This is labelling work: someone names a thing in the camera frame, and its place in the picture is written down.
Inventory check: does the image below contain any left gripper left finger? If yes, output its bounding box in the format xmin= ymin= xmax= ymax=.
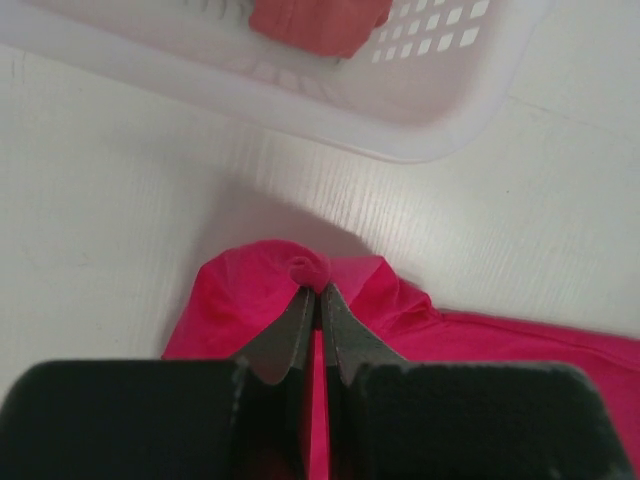
xmin=1 ymin=289 xmax=316 ymax=479

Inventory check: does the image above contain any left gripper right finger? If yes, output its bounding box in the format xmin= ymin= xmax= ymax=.
xmin=320 ymin=287 xmax=635 ymax=479

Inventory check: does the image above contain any magenta t shirt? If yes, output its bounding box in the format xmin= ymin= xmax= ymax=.
xmin=164 ymin=240 xmax=639 ymax=479

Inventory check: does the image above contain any white plastic basket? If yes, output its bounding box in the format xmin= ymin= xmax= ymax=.
xmin=1 ymin=1 xmax=552 ymax=163

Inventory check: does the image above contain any salmon pink t shirt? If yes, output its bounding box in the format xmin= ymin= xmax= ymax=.
xmin=249 ymin=0 xmax=392 ymax=59

